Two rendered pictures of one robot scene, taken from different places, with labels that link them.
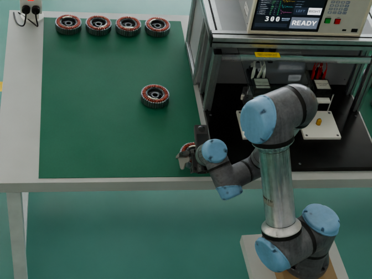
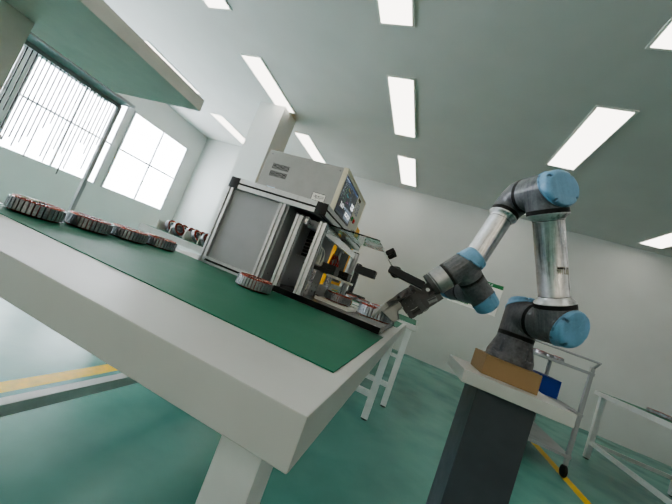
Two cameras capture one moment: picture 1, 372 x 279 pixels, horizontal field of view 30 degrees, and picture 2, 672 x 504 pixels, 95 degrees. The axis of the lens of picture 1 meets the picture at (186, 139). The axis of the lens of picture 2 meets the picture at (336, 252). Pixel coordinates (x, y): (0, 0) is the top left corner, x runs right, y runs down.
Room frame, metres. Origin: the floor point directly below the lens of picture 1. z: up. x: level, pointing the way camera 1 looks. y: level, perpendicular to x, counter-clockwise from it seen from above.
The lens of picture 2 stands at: (1.38, 0.86, 0.86)
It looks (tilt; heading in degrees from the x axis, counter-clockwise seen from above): 5 degrees up; 302
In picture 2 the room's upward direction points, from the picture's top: 21 degrees clockwise
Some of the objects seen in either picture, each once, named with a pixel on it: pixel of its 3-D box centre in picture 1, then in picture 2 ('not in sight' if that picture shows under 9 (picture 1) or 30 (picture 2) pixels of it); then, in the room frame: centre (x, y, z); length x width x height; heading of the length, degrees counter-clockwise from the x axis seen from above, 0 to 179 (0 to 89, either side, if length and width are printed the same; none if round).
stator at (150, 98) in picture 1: (154, 96); (254, 283); (2.05, 0.15, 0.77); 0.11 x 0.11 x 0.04
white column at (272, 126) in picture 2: not in sight; (243, 197); (5.67, -2.64, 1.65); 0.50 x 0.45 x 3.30; 14
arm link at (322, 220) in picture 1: (315, 229); (523, 316); (1.35, -0.43, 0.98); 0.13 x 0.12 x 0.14; 132
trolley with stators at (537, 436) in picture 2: not in sight; (527, 391); (1.07, -3.01, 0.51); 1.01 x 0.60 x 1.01; 104
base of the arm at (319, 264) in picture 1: (308, 251); (512, 347); (1.35, -0.44, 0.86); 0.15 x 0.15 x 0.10
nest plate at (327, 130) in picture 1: (318, 124); not in sight; (2.04, -0.50, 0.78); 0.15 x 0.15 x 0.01; 14
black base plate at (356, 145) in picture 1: (286, 125); (338, 306); (2.03, -0.38, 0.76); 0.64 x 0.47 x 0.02; 104
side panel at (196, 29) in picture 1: (197, 32); (242, 233); (2.33, 0.03, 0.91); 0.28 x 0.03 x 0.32; 14
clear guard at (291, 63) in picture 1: (273, 72); (356, 245); (1.99, -0.27, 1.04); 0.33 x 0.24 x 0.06; 14
